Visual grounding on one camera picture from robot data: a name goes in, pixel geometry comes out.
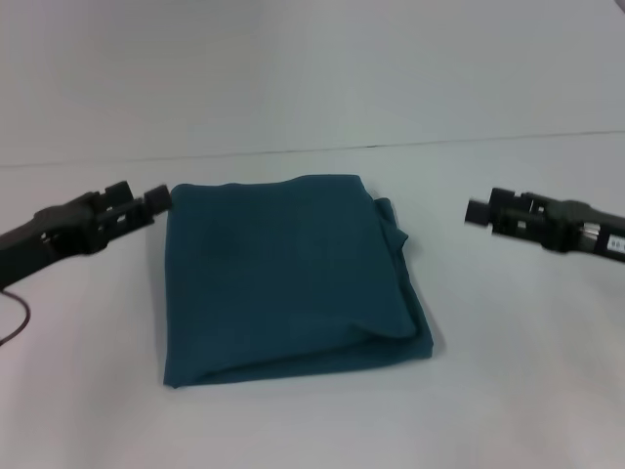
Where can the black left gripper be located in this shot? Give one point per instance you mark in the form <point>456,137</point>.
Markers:
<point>49,239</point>

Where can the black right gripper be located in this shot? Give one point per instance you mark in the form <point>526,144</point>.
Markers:
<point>586,232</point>

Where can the teal blue shirt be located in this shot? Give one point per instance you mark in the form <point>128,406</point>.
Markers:
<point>293,273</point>

